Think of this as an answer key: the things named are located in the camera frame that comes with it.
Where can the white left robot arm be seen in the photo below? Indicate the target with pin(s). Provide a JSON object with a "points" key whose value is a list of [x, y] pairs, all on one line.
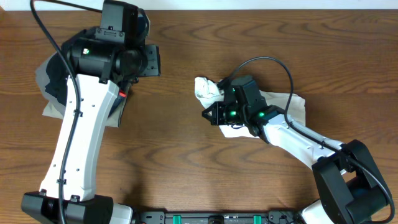
{"points": [[68, 192]]}

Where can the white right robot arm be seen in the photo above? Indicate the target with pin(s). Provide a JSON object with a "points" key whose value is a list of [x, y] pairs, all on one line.
{"points": [[349, 183]]}

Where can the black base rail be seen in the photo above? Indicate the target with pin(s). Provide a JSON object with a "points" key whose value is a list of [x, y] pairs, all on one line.
{"points": [[271, 217]]}

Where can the white robot print t-shirt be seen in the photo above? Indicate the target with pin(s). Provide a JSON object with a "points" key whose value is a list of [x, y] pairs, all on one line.
{"points": [[207, 92]]}

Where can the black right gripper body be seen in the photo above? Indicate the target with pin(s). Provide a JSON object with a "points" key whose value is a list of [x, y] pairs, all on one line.
{"points": [[231, 114]]}

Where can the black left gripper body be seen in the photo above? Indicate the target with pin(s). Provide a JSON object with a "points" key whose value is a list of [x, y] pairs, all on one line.
{"points": [[152, 67]]}

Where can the black folded shirt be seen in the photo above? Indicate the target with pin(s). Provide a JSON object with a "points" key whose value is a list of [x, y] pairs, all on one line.
{"points": [[56, 81]]}

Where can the light grey folded cloth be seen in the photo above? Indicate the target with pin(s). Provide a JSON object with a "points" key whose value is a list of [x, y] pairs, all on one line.
{"points": [[53, 109]]}

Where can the red and grey tag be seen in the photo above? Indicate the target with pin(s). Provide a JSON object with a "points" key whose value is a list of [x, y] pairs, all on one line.
{"points": [[122, 94]]}

